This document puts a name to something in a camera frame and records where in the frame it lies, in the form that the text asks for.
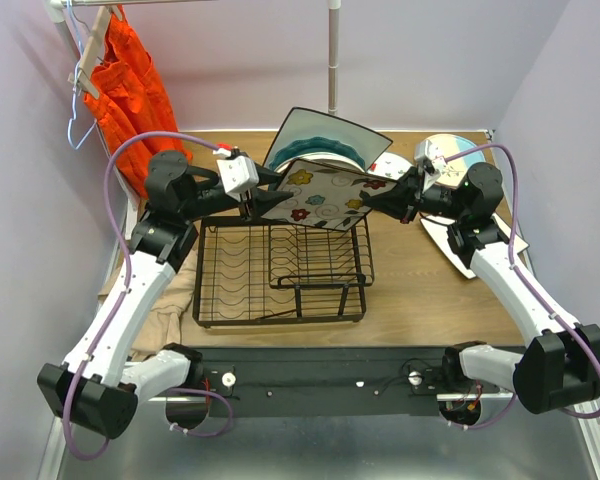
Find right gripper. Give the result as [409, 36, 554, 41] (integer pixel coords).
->
[362, 164, 468, 225]

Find watermelon round plate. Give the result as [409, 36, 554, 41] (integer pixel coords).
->
[367, 152, 413, 180]

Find grey square plate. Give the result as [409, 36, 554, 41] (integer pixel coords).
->
[420, 214, 511, 279]

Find blue and cream round plate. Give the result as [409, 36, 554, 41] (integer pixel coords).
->
[426, 133, 486, 188]

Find flower square plate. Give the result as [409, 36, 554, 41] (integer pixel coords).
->
[262, 159, 396, 231]

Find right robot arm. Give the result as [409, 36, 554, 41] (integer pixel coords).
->
[362, 162, 600, 417]

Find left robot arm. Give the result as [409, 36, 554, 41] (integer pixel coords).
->
[37, 149, 291, 441]

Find teal rimmed plate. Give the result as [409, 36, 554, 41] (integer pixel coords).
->
[265, 136, 365, 170]

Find large white square plate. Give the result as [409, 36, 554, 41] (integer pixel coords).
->
[263, 107, 393, 171]

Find orange shorts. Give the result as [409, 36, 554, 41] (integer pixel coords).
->
[84, 15, 191, 198]

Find beige cloth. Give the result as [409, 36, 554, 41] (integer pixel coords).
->
[127, 250, 197, 362]

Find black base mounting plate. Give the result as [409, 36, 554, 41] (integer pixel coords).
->
[197, 346, 511, 423]

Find wooden clip hanger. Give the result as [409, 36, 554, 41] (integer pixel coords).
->
[69, 2, 123, 98]

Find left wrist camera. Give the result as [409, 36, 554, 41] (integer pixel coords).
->
[216, 155, 259, 201]

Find black wire dish rack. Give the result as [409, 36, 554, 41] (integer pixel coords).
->
[192, 216, 374, 328]

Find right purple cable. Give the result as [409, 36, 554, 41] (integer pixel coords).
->
[442, 143, 600, 431]

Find blue wire hanger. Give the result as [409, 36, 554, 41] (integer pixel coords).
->
[65, 0, 97, 151]

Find white clothes rack frame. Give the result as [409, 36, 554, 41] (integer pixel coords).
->
[44, 0, 342, 116]

